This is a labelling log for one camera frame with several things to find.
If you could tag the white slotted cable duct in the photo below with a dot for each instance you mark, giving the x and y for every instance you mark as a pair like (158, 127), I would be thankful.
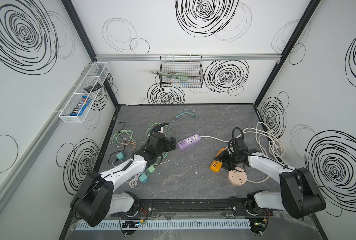
(156, 225)

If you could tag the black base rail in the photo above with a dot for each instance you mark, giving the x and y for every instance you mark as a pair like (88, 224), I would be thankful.
(238, 207)

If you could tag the orange power strip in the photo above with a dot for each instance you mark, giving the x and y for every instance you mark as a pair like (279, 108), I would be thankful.
(217, 163)

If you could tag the blue candy packet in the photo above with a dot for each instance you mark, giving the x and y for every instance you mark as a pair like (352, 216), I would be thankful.
(81, 106)

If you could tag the left black corrugated conduit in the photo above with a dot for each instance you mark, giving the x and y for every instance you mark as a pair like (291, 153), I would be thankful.
(158, 127)

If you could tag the black remote control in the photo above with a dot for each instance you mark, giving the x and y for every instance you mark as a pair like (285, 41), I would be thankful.
(93, 88)

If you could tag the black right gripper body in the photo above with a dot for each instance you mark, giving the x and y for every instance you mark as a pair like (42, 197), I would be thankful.
(226, 160)

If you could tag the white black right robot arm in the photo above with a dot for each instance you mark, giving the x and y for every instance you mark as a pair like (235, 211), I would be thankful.
(299, 193)

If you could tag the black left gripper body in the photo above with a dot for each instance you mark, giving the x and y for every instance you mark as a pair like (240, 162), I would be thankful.
(168, 143)

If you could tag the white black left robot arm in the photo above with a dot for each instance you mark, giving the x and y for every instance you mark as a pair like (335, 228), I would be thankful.
(95, 200)

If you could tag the purple power strip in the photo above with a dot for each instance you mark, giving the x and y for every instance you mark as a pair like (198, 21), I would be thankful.
(188, 142)

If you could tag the green tongs in basket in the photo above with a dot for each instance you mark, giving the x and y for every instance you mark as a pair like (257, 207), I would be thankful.
(172, 77)

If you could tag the white wire wall shelf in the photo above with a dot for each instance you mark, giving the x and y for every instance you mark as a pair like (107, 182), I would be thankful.
(96, 72)

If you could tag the round pink power socket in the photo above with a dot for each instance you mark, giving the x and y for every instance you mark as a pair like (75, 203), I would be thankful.
(237, 178)

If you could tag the black wire wall basket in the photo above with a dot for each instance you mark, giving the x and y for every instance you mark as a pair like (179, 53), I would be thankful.
(184, 71)

